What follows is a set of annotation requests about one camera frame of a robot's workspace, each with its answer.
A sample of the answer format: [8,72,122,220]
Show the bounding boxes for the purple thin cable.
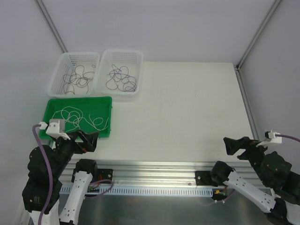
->
[106,73,138,92]

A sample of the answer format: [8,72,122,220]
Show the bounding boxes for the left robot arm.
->
[22,130,99,225]

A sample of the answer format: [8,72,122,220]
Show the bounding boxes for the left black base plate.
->
[93,168,113,184]

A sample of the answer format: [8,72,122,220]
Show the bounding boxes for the dark teardrop loop cable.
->
[105,74,122,91]

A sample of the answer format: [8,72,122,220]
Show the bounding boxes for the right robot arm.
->
[210,131,300,225]

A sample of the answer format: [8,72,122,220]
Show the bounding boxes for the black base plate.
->
[93,168,113,184]
[195,171,222,187]

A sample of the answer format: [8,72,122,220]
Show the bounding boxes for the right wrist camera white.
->
[256,130,282,148]

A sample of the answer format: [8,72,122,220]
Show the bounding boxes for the left white perforated basket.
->
[47,52,100,98]

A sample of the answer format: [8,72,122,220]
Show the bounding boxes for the aluminium frame post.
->
[234,0,283,140]
[34,0,68,53]

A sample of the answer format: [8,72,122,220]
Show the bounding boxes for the right aluminium frame post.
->
[234,0,283,140]

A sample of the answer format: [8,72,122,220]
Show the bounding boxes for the white slotted cable duct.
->
[60,185,213,197]

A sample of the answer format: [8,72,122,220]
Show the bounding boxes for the aluminium mounting rail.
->
[60,159,258,189]

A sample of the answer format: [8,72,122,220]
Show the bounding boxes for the left aluminium frame post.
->
[34,0,68,53]

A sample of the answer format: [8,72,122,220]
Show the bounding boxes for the white cable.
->
[61,106,84,125]
[50,110,80,132]
[88,114,110,131]

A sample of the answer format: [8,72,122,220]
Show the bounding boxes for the dark spiral cable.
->
[117,76,138,92]

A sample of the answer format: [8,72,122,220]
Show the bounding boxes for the bundle of thin cables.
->
[62,64,97,95]

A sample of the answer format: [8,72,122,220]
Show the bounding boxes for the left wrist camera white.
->
[38,119,70,140]

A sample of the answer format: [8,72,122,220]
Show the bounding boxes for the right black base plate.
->
[195,171,222,187]

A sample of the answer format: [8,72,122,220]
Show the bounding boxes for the white cable in tray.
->
[50,110,80,132]

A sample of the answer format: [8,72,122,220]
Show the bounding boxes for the white perforated basket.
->
[47,52,100,98]
[93,49,143,101]

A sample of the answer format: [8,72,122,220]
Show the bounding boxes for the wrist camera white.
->
[38,119,70,140]
[256,130,282,148]

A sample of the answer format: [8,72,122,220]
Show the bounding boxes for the right white perforated basket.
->
[93,49,143,101]

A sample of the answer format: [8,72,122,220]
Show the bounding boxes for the green plastic tray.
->
[43,97,112,138]

